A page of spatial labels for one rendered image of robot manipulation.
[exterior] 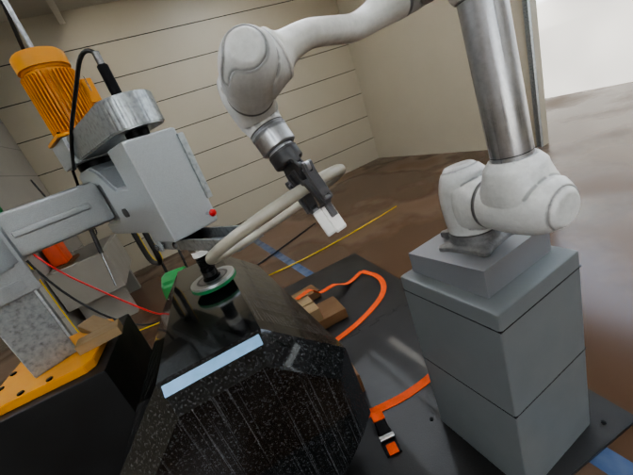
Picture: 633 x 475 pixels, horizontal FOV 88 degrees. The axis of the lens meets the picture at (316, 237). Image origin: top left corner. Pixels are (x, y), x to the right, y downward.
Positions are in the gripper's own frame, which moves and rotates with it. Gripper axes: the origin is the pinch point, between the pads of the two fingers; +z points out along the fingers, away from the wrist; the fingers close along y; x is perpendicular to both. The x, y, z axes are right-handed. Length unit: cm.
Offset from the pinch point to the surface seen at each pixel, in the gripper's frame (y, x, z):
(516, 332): 0, -29, 58
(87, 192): 122, 41, -79
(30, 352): 129, 100, -26
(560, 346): 5, -47, 78
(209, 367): 46, 41, 17
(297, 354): 43, 17, 33
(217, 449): 51, 53, 40
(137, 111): 54, 11, -71
